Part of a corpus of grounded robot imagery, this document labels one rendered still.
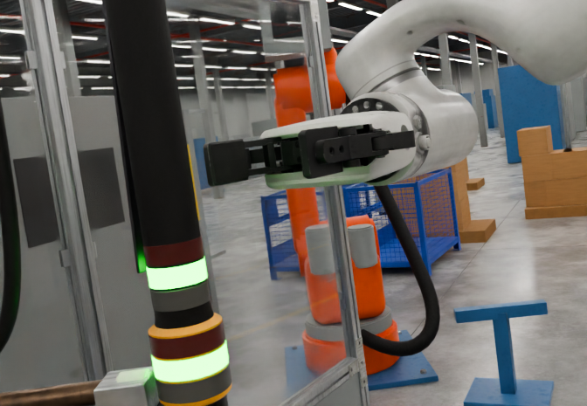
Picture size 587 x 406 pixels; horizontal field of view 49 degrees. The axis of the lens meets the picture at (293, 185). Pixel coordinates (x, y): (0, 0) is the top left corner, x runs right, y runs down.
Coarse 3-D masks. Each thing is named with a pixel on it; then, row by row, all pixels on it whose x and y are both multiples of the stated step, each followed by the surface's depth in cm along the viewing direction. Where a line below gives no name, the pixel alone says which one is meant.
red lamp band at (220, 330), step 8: (216, 328) 37; (192, 336) 36; (200, 336) 36; (208, 336) 36; (216, 336) 37; (224, 336) 38; (152, 344) 37; (160, 344) 36; (168, 344) 36; (176, 344) 36; (184, 344) 36; (192, 344) 36; (200, 344) 36; (208, 344) 36; (216, 344) 37; (152, 352) 37; (160, 352) 36; (168, 352) 36; (176, 352) 36; (184, 352) 36; (192, 352) 36; (200, 352) 36
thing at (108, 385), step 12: (108, 372) 40; (120, 372) 39; (108, 384) 37; (120, 384) 37; (132, 384) 37; (144, 384) 37; (96, 396) 37; (108, 396) 37; (120, 396) 37; (132, 396) 37; (144, 396) 37; (156, 396) 39
